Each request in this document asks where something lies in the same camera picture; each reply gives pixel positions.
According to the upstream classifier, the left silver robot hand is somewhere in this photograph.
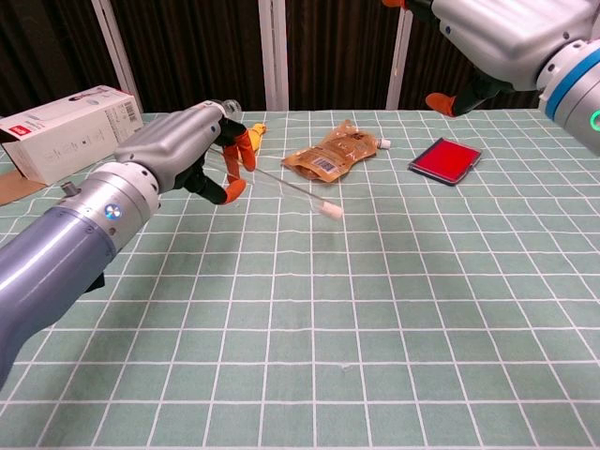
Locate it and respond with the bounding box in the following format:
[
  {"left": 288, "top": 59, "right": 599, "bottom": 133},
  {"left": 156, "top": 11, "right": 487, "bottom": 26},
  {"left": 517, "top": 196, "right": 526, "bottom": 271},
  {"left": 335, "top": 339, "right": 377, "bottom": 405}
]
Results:
[{"left": 113, "top": 99, "right": 258, "bottom": 206}]

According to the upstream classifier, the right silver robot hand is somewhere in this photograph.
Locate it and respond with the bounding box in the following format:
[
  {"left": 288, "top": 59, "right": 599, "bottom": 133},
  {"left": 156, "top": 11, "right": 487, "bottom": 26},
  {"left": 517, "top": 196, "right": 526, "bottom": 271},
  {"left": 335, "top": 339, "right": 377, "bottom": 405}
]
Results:
[{"left": 382, "top": 0, "right": 600, "bottom": 117}]

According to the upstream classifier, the clear thin tube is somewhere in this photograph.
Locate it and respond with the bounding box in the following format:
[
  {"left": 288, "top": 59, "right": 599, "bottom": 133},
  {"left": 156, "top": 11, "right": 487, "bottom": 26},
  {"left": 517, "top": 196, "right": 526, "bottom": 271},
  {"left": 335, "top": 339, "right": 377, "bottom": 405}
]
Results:
[{"left": 208, "top": 144, "right": 327, "bottom": 215}]

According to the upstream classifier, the white product box brown flap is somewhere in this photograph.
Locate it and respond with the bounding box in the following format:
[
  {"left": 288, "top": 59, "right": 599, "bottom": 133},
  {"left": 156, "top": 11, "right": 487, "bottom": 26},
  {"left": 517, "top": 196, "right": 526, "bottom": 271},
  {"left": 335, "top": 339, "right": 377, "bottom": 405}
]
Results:
[{"left": 0, "top": 84, "right": 145, "bottom": 207}]

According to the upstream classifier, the red ink pad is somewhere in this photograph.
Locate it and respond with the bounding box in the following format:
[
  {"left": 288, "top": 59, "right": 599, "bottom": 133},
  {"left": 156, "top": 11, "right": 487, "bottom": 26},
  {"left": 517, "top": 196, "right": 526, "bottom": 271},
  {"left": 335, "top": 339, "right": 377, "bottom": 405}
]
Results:
[{"left": 406, "top": 137, "right": 483, "bottom": 188}]

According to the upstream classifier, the brown liquid spout pouch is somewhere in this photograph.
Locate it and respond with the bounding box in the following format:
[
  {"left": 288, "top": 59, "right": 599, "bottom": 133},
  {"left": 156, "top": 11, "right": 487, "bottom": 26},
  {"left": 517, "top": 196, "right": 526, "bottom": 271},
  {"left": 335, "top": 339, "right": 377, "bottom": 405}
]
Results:
[{"left": 280, "top": 119, "right": 393, "bottom": 185}]

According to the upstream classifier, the green checked tablecloth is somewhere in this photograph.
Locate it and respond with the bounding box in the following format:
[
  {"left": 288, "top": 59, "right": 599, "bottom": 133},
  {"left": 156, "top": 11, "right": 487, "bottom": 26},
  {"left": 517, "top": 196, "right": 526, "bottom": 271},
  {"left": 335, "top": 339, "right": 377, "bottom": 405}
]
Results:
[{"left": 0, "top": 110, "right": 600, "bottom": 450}]

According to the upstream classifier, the white frame post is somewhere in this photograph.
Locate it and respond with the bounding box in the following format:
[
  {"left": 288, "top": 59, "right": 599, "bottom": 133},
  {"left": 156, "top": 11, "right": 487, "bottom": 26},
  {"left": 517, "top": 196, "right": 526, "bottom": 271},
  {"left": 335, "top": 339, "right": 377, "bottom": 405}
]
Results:
[
  {"left": 91, "top": 0, "right": 142, "bottom": 113},
  {"left": 384, "top": 0, "right": 413, "bottom": 112},
  {"left": 257, "top": 0, "right": 290, "bottom": 113}
]

